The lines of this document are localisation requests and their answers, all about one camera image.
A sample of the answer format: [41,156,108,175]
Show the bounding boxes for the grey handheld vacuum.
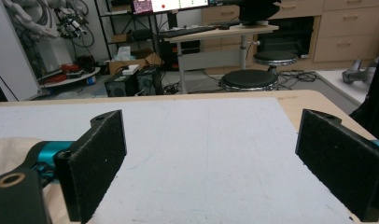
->
[341,57,379,85]

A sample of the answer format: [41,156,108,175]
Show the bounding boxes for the wooden drawer cabinet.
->
[201,0,379,71]

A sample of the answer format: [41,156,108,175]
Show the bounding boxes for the cardboard box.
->
[108,51,163,76]

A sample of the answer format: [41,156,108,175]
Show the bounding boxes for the black computer tower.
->
[104,72,139,98]

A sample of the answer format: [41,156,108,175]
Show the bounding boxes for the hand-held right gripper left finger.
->
[53,109,128,224]

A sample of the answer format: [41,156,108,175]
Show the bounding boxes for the wooden desk with white legs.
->
[163,23,280,94]

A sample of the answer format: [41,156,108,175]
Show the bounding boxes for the small pink screen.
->
[132,0,154,15]

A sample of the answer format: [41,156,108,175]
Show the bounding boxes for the computer monitor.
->
[150,0,210,14]

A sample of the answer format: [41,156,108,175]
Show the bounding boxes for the black metal shelf rack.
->
[93,0,179,61]

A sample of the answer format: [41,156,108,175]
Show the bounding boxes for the white table mat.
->
[0,97,358,224]

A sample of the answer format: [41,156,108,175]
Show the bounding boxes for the black keyboard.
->
[159,25,218,39]

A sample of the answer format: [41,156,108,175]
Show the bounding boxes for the large black round stool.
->
[218,68,279,92]

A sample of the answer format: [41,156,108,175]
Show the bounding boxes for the black curtain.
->
[349,34,379,140]

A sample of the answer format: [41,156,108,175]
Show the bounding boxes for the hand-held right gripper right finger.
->
[294,108,379,223]

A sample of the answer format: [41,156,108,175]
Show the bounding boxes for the round white platform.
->
[37,66,102,89]

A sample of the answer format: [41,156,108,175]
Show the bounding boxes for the black floor cables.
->
[276,69,320,84]

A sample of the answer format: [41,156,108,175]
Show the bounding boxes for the white panel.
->
[0,0,43,103]

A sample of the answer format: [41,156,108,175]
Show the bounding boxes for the black bag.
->
[238,0,282,26]

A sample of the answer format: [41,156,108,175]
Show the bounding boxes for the small black round stool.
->
[252,50,300,76]

